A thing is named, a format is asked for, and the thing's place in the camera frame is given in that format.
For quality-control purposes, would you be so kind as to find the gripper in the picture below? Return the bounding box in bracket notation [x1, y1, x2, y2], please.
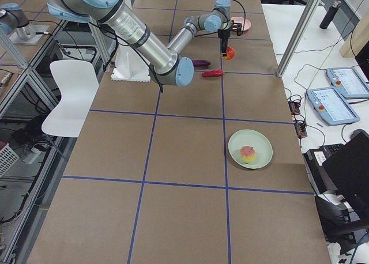
[218, 29, 231, 56]

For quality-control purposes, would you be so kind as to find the red apple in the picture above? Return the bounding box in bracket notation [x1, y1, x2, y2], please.
[222, 47, 235, 60]

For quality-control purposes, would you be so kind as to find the peach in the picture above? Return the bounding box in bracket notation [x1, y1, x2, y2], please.
[239, 146, 256, 163]

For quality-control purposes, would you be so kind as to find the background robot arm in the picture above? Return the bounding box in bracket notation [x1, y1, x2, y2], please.
[1, 3, 29, 35]

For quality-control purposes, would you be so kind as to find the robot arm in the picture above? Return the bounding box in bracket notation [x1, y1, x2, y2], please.
[47, 0, 232, 86]

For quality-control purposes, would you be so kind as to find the pink plate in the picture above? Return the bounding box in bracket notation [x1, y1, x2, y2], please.
[231, 17, 251, 32]

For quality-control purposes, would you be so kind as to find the red chili pepper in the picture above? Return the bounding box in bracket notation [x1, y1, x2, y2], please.
[202, 69, 227, 77]

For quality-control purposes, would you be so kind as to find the purple eggplant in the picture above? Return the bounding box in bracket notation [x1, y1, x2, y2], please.
[192, 59, 211, 67]

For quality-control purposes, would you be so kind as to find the black bottle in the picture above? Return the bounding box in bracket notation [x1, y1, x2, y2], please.
[319, 1, 341, 29]

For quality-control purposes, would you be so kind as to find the green plate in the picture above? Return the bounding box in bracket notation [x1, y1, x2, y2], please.
[228, 129, 273, 169]

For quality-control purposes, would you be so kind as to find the near teach pendant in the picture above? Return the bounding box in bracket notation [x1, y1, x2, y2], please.
[307, 87, 360, 126]

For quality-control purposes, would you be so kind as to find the teach pendant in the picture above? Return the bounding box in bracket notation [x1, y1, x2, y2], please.
[307, 87, 360, 126]
[326, 67, 368, 99]

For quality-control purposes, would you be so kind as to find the far teach pendant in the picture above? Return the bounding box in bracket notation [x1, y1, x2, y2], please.
[326, 67, 368, 99]

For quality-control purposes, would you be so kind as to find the brown paper table cover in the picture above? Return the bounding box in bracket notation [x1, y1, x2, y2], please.
[27, 0, 330, 263]

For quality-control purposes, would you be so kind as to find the white chair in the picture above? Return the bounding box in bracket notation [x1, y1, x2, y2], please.
[42, 59, 99, 138]

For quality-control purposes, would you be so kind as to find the black laptop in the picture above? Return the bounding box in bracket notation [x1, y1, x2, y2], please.
[303, 131, 368, 218]

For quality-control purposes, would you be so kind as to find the white basket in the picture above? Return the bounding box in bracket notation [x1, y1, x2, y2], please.
[0, 140, 19, 177]

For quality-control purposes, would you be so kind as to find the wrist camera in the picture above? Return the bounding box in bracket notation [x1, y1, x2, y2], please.
[232, 20, 243, 36]

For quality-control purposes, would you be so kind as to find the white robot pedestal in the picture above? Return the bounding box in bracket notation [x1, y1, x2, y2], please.
[111, 45, 150, 82]

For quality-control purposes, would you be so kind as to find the aluminium frame post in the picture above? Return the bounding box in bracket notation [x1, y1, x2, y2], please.
[276, 0, 321, 78]

